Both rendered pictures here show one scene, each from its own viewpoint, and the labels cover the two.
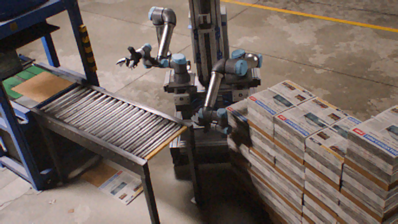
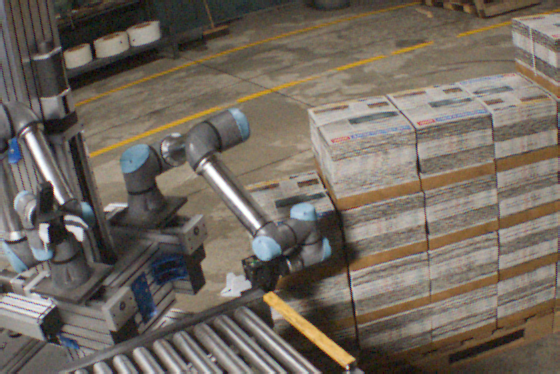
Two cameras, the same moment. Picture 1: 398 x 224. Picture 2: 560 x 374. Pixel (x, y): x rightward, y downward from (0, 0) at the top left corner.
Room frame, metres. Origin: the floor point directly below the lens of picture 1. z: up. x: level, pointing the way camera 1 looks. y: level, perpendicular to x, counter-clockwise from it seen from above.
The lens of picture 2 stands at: (1.87, 1.72, 1.94)
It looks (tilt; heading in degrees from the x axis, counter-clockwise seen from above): 25 degrees down; 293
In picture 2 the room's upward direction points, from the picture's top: 11 degrees counter-clockwise
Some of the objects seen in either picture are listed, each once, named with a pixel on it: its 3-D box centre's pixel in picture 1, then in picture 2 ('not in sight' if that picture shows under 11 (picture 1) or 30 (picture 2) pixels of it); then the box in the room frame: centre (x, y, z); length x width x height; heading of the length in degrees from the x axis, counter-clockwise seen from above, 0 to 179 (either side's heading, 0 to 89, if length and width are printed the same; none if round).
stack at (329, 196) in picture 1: (294, 178); (416, 270); (2.39, -0.64, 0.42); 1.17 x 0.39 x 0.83; 28
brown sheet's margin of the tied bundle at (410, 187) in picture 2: (268, 125); (374, 185); (2.47, -0.48, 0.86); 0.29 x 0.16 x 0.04; 27
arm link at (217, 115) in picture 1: (220, 116); (301, 226); (2.62, -0.15, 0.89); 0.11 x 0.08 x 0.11; 62
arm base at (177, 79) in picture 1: (181, 74); (67, 265); (3.35, 0.11, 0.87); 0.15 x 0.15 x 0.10
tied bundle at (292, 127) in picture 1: (310, 129); (439, 132); (2.27, -0.71, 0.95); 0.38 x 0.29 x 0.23; 117
